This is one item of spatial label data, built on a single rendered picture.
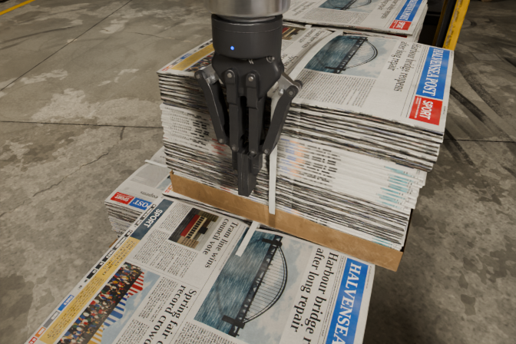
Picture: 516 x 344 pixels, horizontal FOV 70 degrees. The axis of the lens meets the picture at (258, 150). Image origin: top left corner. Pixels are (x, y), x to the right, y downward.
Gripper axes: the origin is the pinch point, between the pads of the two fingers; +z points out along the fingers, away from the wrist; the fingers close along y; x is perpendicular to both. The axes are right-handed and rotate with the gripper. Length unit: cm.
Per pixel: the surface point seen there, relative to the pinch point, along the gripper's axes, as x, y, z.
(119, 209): -17, 44, 37
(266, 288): 7.2, -5.8, 13.2
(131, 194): -21, 43, 35
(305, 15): -35.0, 2.8, -12.4
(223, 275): 7.5, 0.3, 13.2
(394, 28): -32.4, -13.7, -12.5
